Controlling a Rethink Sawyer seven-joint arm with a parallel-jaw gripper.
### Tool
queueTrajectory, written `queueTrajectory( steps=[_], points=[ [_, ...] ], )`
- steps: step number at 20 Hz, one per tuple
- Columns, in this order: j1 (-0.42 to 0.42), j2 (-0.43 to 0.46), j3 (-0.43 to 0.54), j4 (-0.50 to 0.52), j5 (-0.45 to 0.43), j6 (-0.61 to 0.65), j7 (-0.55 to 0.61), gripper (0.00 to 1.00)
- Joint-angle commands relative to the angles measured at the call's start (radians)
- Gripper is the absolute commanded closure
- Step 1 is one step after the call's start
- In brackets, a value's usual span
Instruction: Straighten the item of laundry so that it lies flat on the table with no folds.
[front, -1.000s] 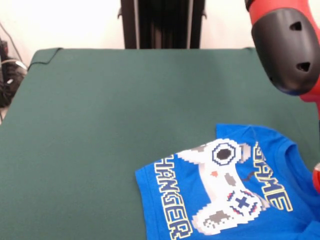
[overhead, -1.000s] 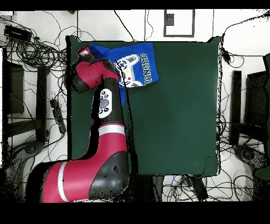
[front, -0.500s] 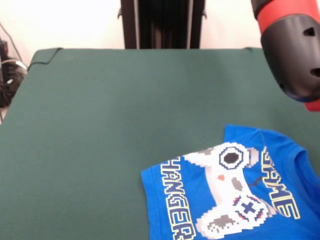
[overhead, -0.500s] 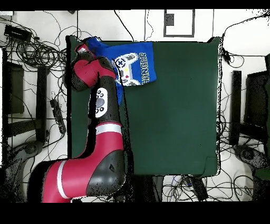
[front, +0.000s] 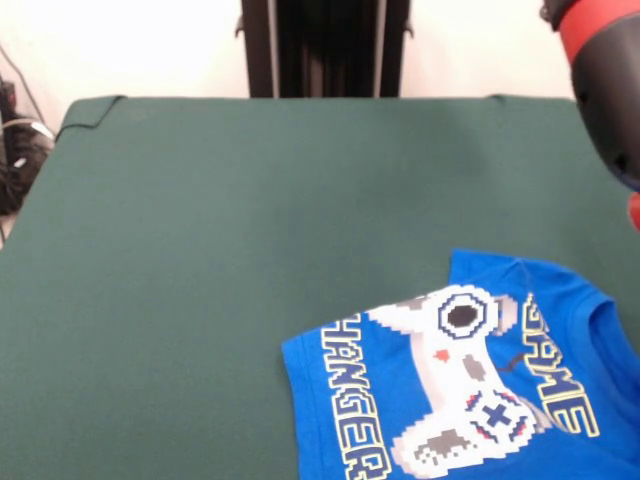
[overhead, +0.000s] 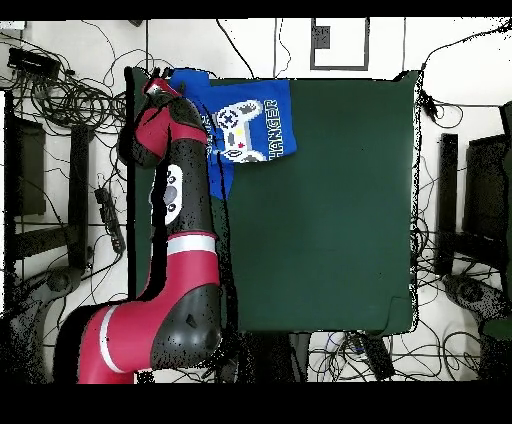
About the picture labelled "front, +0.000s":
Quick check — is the dark green table cloth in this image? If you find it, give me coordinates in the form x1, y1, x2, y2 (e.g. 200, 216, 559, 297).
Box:
0, 96, 640, 480

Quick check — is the small black box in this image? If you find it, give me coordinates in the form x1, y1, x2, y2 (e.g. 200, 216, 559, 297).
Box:
0, 79, 19, 121

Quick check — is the blue printed t-shirt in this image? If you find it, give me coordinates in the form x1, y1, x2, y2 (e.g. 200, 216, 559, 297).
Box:
280, 247, 640, 480

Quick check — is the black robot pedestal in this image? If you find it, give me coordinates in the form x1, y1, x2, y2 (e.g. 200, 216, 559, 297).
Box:
234, 0, 416, 99

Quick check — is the black cable bundle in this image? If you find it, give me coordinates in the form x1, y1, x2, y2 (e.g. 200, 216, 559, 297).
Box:
0, 117, 56, 216

